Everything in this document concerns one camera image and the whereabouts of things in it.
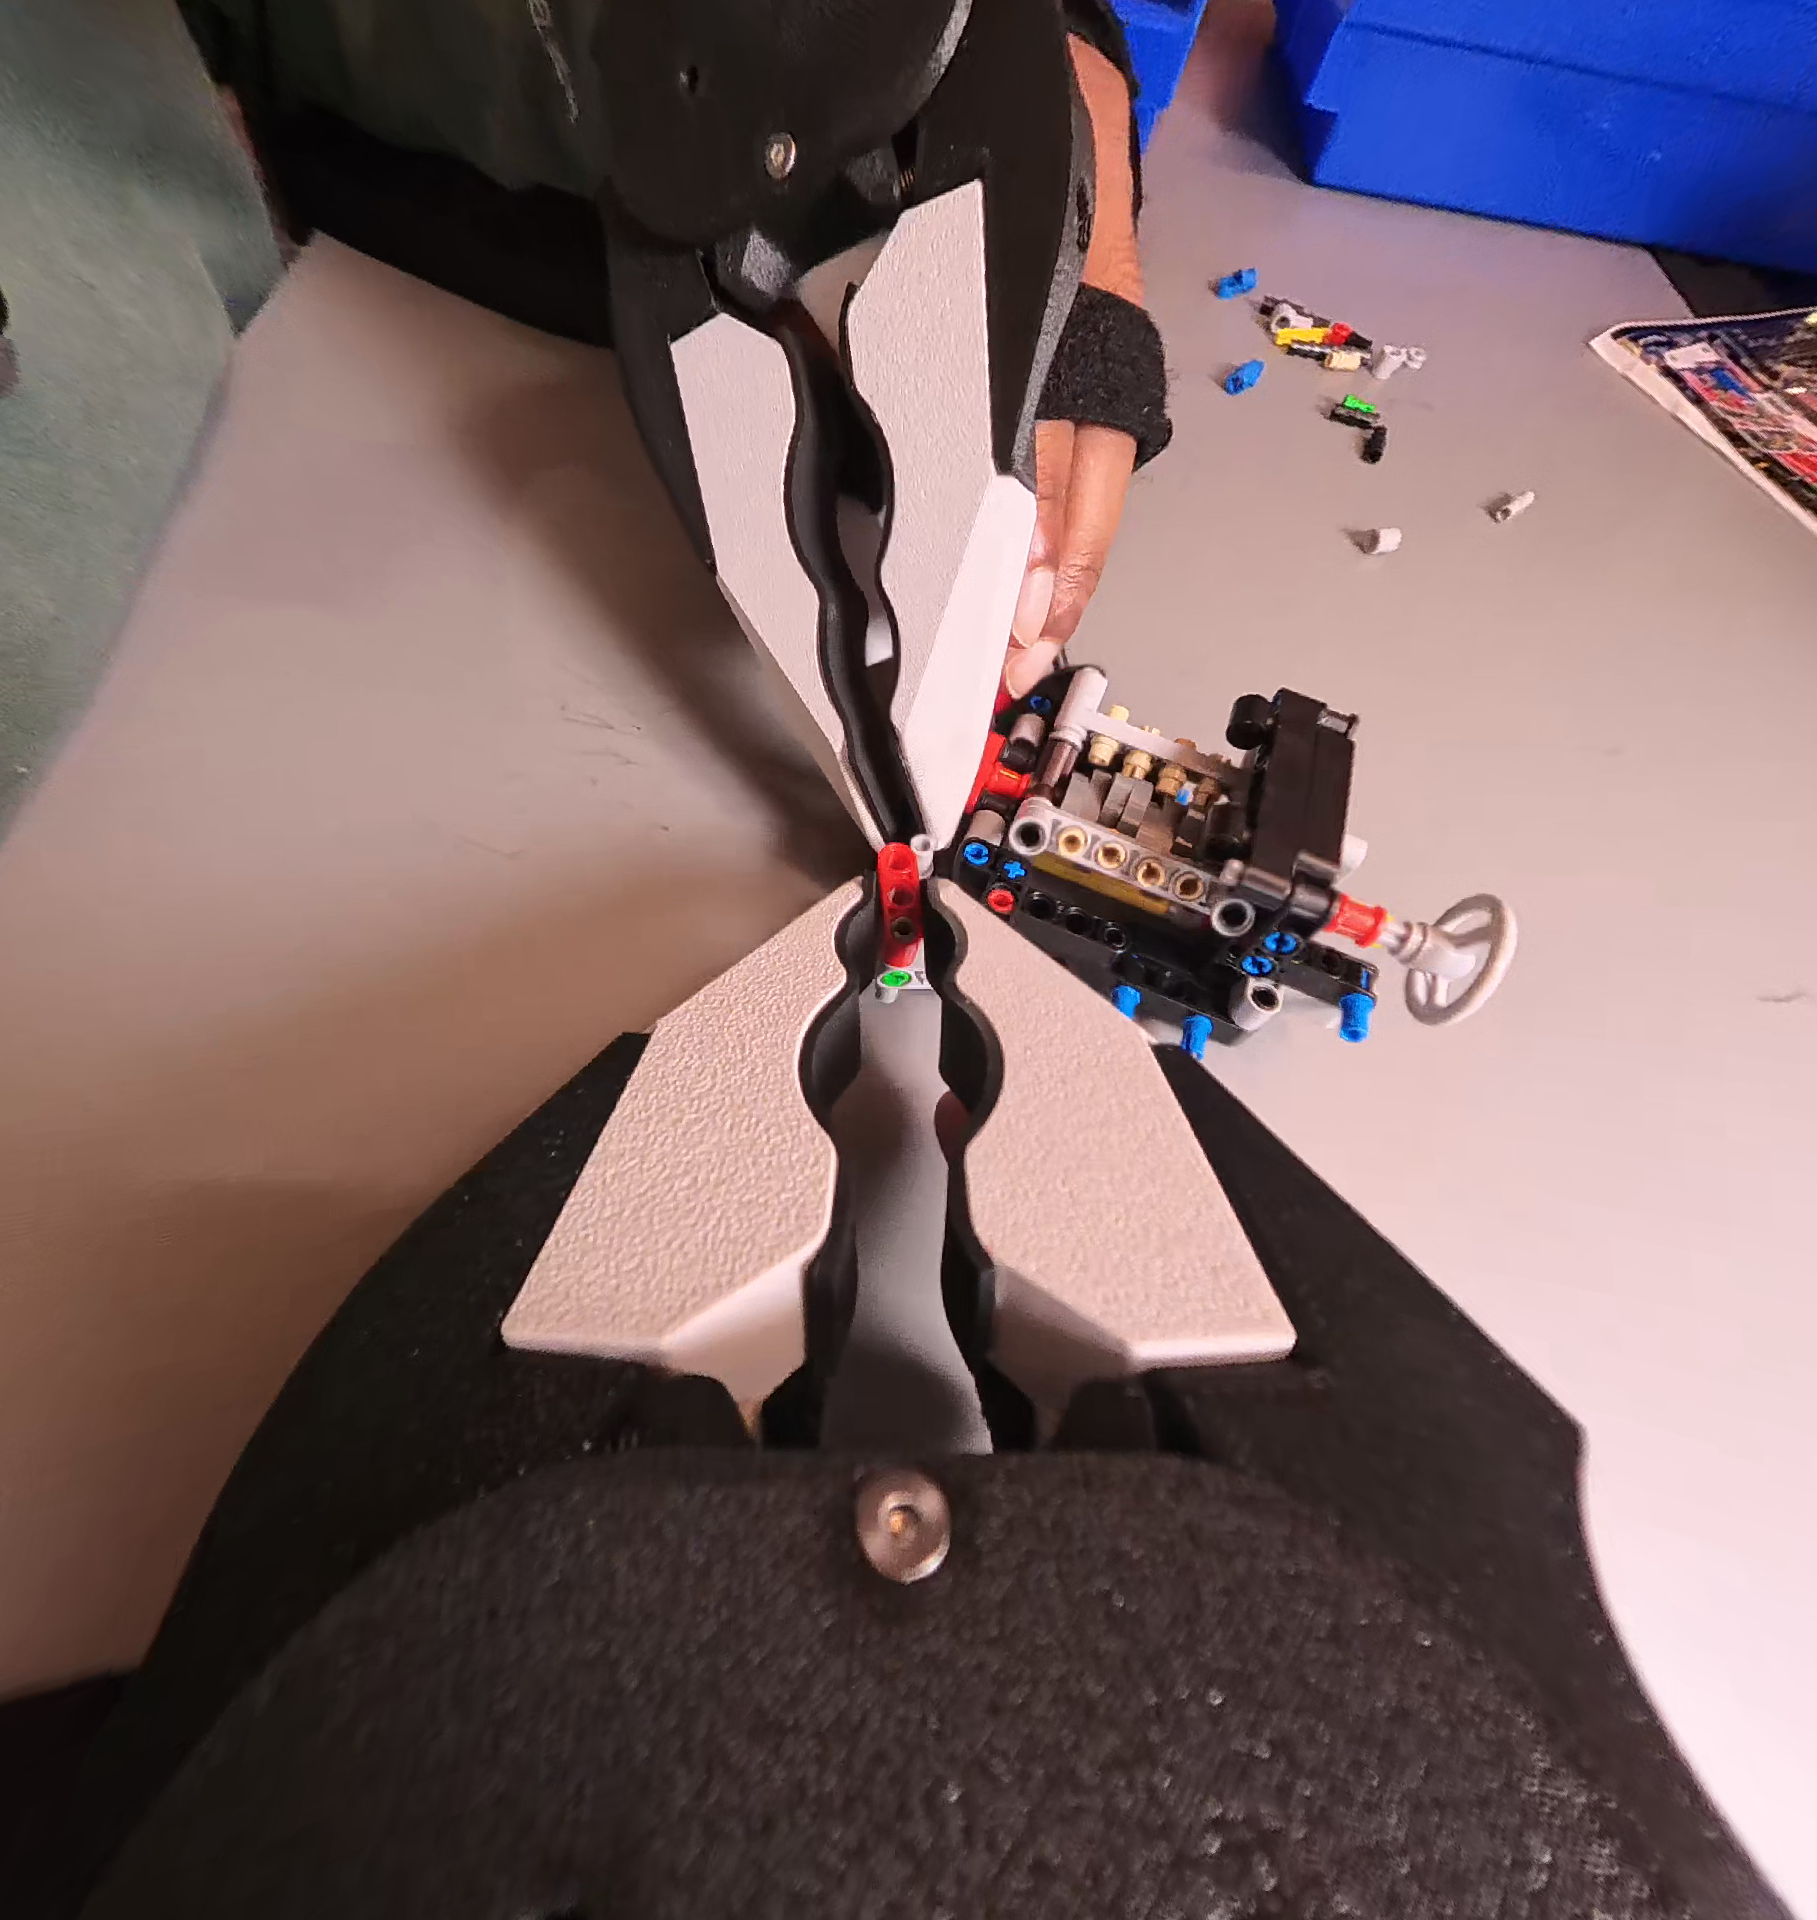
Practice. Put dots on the red lego beam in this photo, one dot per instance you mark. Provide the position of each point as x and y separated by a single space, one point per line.
898 901

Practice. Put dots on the grey lego tube connector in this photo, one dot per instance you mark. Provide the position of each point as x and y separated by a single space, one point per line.
1378 541

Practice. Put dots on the blue plastic parts bin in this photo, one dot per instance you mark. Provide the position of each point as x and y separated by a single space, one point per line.
1163 60
1569 135

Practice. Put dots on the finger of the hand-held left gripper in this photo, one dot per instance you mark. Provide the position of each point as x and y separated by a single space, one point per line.
946 451
743 480

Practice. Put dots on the small multicoloured lego piece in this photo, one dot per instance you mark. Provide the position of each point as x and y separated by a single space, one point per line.
1313 334

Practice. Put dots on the lego car chassis assembly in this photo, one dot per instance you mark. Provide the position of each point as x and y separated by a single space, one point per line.
1298 797

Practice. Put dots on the lego sticker sheet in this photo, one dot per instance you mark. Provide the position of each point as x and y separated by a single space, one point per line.
1762 404

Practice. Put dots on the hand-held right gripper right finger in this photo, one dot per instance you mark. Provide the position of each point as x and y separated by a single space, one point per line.
1119 1201

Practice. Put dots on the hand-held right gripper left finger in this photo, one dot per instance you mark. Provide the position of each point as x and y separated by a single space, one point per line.
682 1201

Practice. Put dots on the light grey lego connector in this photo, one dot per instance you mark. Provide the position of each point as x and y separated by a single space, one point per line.
1396 361

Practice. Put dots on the person's left hand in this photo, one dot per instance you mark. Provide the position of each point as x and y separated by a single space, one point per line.
1072 519

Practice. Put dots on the person's right hand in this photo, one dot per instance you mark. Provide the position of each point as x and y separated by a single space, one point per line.
950 1123

